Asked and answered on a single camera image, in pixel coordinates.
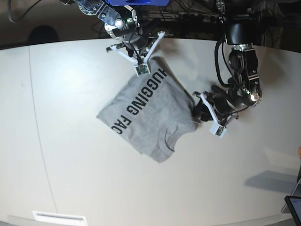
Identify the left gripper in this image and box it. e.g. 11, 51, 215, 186
192, 93, 235, 122

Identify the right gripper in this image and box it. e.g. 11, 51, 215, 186
124, 32, 154, 57

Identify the grey T-shirt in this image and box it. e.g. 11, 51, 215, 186
97, 57, 198, 163

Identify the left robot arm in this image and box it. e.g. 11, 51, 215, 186
192, 0, 262, 126

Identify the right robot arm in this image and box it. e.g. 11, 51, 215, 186
61, 0, 158, 58

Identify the black power strip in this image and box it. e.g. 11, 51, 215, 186
164, 13, 219, 24

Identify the black tablet device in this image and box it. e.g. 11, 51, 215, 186
285, 196, 301, 226

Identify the white table label strip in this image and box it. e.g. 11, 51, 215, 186
32, 211, 87, 226

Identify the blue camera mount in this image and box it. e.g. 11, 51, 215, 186
106, 0, 170, 6

